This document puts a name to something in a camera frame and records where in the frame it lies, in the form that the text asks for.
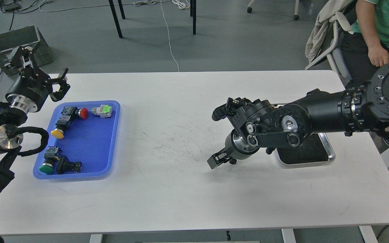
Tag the grey plastic crate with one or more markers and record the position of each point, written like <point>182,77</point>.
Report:
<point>27,36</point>

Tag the person in green shirt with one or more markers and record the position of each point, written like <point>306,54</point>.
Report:
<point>370,28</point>

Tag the person's hand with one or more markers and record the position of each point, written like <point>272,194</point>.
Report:
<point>378,56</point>

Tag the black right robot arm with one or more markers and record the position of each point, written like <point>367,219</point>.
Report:
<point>258,124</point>

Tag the yellow push button switch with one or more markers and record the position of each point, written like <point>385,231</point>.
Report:
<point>63,123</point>

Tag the blue plastic tray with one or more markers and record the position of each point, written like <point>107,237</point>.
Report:
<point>90,141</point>

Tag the silver metal tray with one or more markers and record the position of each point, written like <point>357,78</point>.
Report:
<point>302,144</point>

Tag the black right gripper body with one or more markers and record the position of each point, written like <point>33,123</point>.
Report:
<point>237,148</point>

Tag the beige jacket on chair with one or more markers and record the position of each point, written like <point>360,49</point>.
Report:
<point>318,34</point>

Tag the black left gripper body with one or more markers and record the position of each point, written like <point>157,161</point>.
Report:
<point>28,94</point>

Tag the grey green connector switch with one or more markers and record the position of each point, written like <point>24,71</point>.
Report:
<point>103,111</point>

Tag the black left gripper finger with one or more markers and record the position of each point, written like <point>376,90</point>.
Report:
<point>64,87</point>
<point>23,60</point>

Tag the black table leg right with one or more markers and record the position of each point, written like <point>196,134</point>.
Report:
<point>193,15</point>

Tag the black table leg left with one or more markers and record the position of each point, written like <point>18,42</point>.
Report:
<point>115,17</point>

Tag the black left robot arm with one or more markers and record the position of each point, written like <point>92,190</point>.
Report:
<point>16,140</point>

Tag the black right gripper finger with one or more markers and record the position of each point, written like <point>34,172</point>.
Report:
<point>233,161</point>
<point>217,159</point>

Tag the green push button switch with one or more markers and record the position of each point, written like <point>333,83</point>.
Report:
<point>52,156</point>

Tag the black table leg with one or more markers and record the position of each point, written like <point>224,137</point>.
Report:
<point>193,15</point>
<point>115,17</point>

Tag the red push button switch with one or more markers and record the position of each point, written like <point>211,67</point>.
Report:
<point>75,111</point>

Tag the white office chair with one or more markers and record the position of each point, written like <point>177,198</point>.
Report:
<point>332,52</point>

